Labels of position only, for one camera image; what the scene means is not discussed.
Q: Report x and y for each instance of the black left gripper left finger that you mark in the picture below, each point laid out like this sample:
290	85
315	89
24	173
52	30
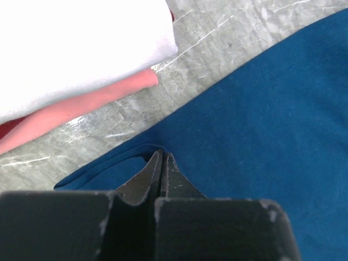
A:
83	225

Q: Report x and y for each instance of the red folded t-shirt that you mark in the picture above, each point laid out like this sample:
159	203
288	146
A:
11	127

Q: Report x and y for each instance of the white folded t-shirt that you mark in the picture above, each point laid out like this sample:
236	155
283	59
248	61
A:
73	54

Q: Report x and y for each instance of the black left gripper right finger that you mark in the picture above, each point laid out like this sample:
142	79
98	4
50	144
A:
190	226

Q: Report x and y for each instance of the pink folded t-shirt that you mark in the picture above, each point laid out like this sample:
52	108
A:
23	130

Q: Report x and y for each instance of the blue t-shirt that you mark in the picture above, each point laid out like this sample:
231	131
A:
274	128

